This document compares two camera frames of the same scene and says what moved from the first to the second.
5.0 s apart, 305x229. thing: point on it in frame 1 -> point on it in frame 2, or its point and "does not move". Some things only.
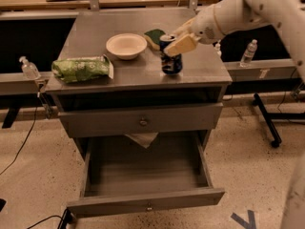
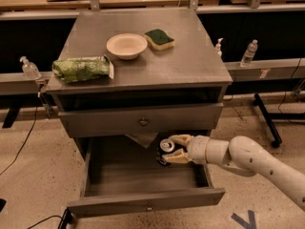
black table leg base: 270,116 does not move
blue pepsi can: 172,65 -> 166,147
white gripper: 205,27 -> 198,150
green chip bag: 76,69 does not move
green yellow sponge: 153,37 does not move
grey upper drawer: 143,119 does not move
